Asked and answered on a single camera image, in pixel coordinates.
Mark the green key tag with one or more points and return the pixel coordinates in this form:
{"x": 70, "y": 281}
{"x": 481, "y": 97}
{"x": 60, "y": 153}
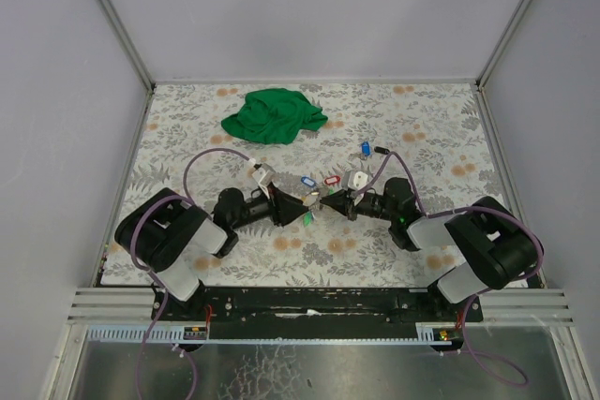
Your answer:
{"x": 308, "y": 219}

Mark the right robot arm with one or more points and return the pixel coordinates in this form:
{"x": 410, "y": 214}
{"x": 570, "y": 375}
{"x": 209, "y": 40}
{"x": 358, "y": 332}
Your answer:
{"x": 496, "y": 247}

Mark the blue tagged key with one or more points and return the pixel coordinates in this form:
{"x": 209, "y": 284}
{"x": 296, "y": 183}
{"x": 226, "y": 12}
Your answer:
{"x": 365, "y": 152}

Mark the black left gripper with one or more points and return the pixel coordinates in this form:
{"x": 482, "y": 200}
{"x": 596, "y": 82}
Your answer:
{"x": 274, "y": 206}

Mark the green crumpled cloth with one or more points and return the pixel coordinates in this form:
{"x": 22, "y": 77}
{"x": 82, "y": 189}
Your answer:
{"x": 274, "y": 116}

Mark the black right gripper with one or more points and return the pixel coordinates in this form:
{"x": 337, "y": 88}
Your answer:
{"x": 350, "y": 204}

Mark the floral table mat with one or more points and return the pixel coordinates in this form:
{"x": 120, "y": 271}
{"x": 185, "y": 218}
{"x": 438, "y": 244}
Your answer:
{"x": 432, "y": 132}

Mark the blue key tag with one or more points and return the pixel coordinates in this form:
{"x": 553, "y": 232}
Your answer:
{"x": 306, "y": 181}

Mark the black key fob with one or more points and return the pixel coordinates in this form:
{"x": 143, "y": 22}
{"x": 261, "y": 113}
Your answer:
{"x": 381, "y": 150}

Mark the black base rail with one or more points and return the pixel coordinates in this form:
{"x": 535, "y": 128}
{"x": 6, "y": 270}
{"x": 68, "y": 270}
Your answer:
{"x": 314, "y": 313}

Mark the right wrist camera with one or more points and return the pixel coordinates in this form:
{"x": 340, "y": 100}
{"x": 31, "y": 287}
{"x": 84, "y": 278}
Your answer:
{"x": 354, "y": 183}

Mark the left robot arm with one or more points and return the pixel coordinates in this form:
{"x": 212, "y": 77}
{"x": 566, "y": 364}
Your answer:
{"x": 161, "y": 231}

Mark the red key tag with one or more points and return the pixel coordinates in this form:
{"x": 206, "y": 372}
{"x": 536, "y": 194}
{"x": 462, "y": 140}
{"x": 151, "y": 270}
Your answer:
{"x": 331, "y": 180}

